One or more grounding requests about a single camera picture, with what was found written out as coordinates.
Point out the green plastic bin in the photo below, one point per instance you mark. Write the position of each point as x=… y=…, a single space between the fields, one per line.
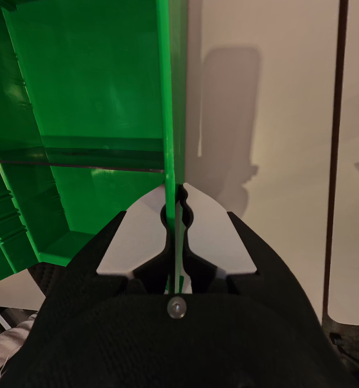
x=91 y=76

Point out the pale cloth garment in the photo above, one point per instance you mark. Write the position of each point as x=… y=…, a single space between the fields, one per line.
x=7 y=343

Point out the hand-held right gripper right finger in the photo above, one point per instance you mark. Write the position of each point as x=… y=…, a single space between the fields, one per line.
x=215 y=239

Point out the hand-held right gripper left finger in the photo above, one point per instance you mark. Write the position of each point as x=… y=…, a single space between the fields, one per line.
x=137 y=239

